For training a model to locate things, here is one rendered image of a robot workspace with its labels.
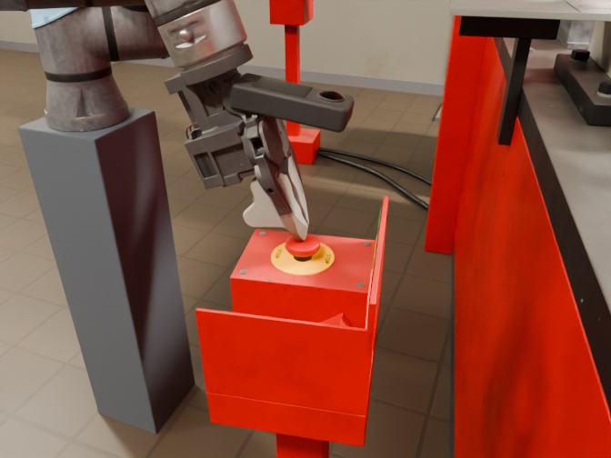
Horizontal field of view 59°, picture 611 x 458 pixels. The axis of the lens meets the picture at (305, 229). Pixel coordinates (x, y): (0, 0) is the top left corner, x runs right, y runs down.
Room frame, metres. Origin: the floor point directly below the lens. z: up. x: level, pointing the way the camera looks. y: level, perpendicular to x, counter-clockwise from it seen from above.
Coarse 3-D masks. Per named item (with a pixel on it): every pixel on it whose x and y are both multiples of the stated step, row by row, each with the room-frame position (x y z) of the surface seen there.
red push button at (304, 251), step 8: (288, 240) 0.51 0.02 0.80; (296, 240) 0.51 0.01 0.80; (312, 240) 0.51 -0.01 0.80; (288, 248) 0.50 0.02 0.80; (296, 248) 0.49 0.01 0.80; (304, 248) 0.49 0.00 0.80; (312, 248) 0.49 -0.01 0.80; (296, 256) 0.50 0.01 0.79; (304, 256) 0.49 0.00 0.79; (312, 256) 0.51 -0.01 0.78
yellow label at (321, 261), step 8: (280, 248) 0.53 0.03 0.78; (320, 248) 0.53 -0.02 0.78; (328, 248) 0.53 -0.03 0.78; (272, 256) 0.51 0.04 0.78; (280, 256) 0.51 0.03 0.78; (288, 256) 0.51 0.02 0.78; (320, 256) 0.51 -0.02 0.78; (328, 256) 0.51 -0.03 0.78; (280, 264) 0.49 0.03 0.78; (288, 264) 0.49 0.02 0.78; (296, 264) 0.49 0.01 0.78; (304, 264) 0.49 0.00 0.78; (312, 264) 0.49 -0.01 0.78; (320, 264) 0.49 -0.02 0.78; (328, 264) 0.49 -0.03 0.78; (288, 272) 0.48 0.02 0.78; (296, 272) 0.48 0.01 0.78; (304, 272) 0.48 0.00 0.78; (312, 272) 0.48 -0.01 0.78; (320, 272) 0.48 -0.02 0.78
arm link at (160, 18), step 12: (156, 0) 0.50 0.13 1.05; (168, 0) 0.49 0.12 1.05; (180, 0) 0.49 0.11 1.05; (192, 0) 0.49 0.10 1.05; (204, 0) 0.50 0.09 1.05; (216, 0) 0.50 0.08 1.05; (156, 12) 0.50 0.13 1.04; (168, 12) 0.49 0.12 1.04; (180, 12) 0.49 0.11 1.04; (192, 12) 0.56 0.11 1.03; (156, 24) 0.51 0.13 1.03
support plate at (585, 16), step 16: (464, 0) 0.90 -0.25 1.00; (480, 0) 0.90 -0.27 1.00; (496, 0) 0.90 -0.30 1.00; (512, 0) 0.90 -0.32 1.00; (528, 0) 0.90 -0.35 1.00; (544, 0) 0.90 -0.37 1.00; (560, 0) 0.90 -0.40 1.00; (496, 16) 0.81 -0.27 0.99; (512, 16) 0.80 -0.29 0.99; (528, 16) 0.80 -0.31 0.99; (544, 16) 0.79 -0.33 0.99; (560, 16) 0.79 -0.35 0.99; (576, 16) 0.78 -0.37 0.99; (592, 16) 0.78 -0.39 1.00; (608, 16) 0.77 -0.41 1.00
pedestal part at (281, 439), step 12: (276, 444) 0.44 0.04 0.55; (288, 444) 0.43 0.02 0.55; (300, 444) 0.43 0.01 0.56; (312, 444) 0.43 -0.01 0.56; (324, 444) 0.43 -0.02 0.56; (276, 456) 0.44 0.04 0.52; (288, 456) 0.43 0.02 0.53; (300, 456) 0.43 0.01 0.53; (312, 456) 0.43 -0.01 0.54; (324, 456) 0.43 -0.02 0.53
